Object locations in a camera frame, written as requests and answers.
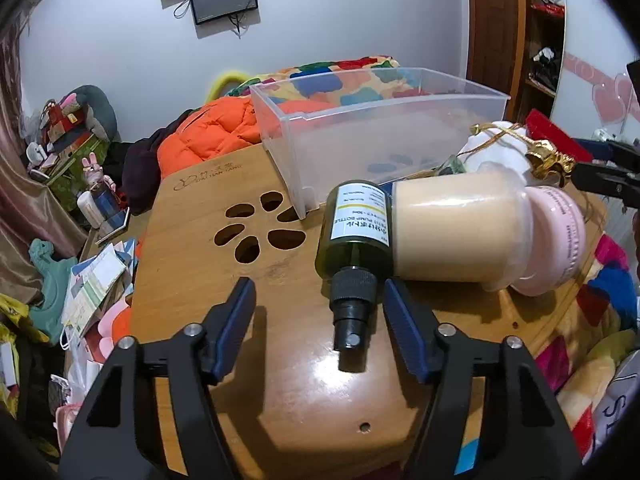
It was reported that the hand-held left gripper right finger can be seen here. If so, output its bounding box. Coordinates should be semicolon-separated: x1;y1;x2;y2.
382;276;583;480

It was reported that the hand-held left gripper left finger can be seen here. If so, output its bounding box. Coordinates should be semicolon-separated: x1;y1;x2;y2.
59;276;258;480

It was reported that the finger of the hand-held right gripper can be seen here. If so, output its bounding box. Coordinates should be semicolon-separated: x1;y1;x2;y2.
571;160;640;200
606;140;640;163

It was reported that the gold bead tassel cord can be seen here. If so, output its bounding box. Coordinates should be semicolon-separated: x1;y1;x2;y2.
470;122;573;188

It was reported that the dark green pump bottle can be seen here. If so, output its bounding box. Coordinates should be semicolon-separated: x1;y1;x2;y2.
315;180;396;373

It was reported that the cream jar with pink lid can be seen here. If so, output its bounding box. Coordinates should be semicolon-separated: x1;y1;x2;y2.
390;167;587;297

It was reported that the clear plastic storage bin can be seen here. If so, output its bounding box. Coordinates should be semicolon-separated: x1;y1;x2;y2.
248;66;511;221

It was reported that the red box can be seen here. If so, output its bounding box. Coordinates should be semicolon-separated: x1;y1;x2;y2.
522;109;593;161

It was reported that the wooden desk with paw cutouts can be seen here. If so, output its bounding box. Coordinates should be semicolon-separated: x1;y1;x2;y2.
127;140;608;480

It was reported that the wooden shelf with clutter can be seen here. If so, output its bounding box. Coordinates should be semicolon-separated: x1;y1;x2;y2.
522;0;566;126

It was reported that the stack of paper leaflets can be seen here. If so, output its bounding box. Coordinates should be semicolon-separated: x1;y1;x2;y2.
62;245;136;336

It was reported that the tablet device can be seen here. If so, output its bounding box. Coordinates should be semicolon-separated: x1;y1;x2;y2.
95;207;132;246

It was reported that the brown wooden door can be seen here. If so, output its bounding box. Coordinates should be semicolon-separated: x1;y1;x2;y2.
467;0;526;106

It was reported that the blue tumbler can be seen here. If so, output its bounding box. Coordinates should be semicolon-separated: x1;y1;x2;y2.
95;182;121;221

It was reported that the dark purple cloth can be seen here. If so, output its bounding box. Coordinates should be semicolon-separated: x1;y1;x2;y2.
121;125;173;216

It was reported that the small white bottle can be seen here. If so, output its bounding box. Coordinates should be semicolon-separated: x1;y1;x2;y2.
77;192;103;226

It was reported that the orange down jacket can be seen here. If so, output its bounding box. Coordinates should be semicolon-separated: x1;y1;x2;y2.
157;96;336;181

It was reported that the teal dinosaur plush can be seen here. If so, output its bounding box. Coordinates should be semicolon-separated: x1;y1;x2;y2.
27;239;78;346

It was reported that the pink bunny figurine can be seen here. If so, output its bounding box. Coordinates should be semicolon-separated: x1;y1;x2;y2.
82;155;118;196

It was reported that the green gift box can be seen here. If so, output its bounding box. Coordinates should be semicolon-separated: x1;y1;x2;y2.
47;135;111;211

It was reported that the brown satin curtain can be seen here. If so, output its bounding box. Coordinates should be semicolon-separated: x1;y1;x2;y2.
0;25;86;306

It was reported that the grey plush cushion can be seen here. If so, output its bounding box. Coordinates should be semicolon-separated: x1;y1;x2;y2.
60;85;118;143

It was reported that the colourful patchwork blanket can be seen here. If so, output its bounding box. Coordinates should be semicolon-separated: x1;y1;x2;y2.
225;55;451;111

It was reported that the yellow plush ring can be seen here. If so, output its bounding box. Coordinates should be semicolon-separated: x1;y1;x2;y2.
206;72;251;106

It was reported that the black monitor cable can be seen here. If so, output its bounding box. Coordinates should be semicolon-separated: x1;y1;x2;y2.
227;10;251;40

